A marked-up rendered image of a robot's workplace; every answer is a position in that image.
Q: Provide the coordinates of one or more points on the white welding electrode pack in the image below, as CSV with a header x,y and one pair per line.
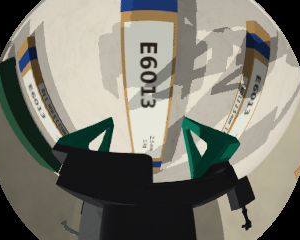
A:
x,y
148,53
36,90

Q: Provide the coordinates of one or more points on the cream welding electrode pack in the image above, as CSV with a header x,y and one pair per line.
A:
x,y
252,81

